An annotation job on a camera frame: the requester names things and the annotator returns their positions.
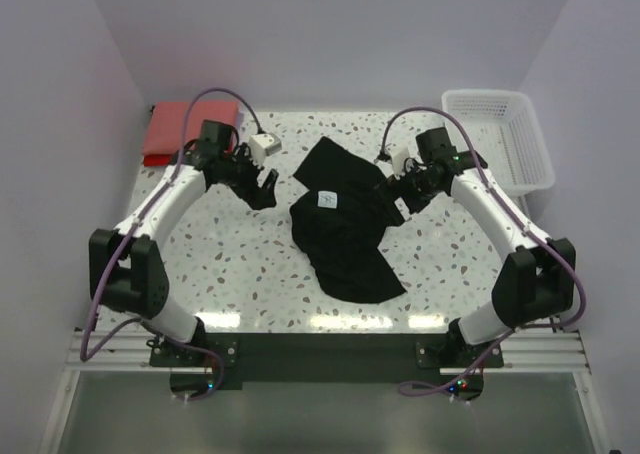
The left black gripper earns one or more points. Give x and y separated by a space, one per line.
253 185

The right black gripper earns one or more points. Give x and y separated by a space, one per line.
405 190

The black t shirt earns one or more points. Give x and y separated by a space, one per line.
340 222

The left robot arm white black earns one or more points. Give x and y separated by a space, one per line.
127 272

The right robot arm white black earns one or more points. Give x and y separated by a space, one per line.
536 280

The red folded t shirt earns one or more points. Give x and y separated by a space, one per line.
157 160

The white plastic basket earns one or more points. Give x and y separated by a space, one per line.
504 129

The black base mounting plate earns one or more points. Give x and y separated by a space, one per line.
313 358

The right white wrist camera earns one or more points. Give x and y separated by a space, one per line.
399 159

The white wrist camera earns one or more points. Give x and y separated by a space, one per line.
399 159
263 145

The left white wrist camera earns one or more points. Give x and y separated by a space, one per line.
263 145

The aluminium rail frame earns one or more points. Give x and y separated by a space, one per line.
536 351

